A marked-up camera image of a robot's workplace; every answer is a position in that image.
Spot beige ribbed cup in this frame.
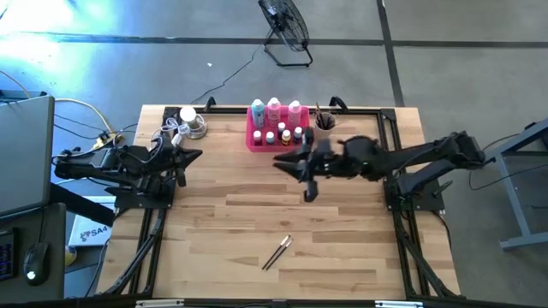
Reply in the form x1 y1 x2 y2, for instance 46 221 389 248
313 111 337 141

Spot white floor cable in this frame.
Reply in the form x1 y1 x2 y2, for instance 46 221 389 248
55 177 104 186

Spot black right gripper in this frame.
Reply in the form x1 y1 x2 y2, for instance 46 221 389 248
272 127 382 183

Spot black keyboard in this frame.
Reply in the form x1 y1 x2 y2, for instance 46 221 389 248
0 230 21 282

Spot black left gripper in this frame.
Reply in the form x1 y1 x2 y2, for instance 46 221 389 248
149 143 204 181

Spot black fan cable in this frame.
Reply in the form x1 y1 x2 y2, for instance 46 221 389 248
190 40 269 105

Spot white bulb table lamp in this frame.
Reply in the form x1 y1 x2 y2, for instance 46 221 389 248
178 105 209 140

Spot black floor cable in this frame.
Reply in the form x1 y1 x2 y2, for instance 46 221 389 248
432 157 548 200

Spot black floor fan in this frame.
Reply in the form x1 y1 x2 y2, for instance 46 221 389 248
257 0 314 68

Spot grey metal stand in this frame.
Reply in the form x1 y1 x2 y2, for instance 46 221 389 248
474 117 548 252

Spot large teal paint bottle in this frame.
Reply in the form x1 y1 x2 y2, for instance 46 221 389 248
250 98 266 129

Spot pink plastic bin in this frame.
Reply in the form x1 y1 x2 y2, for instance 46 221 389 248
246 105 312 154

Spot black computer mouse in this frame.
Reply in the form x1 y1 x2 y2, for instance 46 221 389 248
22 241 51 287

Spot black aluminium table frame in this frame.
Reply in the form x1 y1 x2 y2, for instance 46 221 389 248
97 96 462 300

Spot yellow floor cable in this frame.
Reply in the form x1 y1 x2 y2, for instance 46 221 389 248
0 68 125 160

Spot dark grey desk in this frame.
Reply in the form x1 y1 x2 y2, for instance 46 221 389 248
0 204 66 303

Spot white printed box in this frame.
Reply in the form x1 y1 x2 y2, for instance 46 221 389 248
68 213 113 249

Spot white coiled cable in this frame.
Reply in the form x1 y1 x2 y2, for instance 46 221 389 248
152 115 192 149

